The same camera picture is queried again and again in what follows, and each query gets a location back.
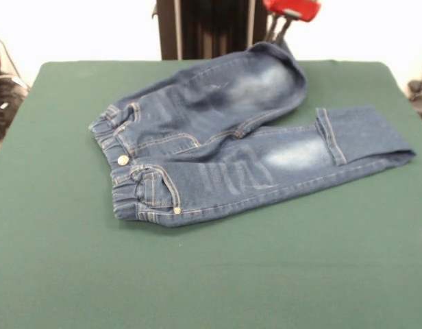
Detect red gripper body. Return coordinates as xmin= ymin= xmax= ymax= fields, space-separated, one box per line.
xmin=262 ymin=0 xmax=323 ymax=23

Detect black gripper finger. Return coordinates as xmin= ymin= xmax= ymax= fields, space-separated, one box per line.
xmin=264 ymin=13 xmax=280 ymax=44
xmin=275 ymin=16 xmax=293 ymax=46

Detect blue denim jeans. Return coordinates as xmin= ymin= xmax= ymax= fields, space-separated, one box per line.
xmin=88 ymin=40 xmax=417 ymax=227

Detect black floor device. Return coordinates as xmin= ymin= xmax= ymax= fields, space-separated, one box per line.
xmin=407 ymin=79 xmax=422 ymax=130

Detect black equipment pile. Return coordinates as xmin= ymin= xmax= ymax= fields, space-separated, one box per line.
xmin=0 ymin=49 xmax=29 ymax=142

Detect dark green table cloth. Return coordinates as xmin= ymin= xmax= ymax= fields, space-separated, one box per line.
xmin=0 ymin=60 xmax=422 ymax=329

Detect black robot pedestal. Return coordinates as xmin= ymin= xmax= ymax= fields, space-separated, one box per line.
xmin=152 ymin=0 xmax=275 ymax=62

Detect thin grey cable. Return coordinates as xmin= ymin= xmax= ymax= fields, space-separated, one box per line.
xmin=0 ymin=29 xmax=30 ymax=92

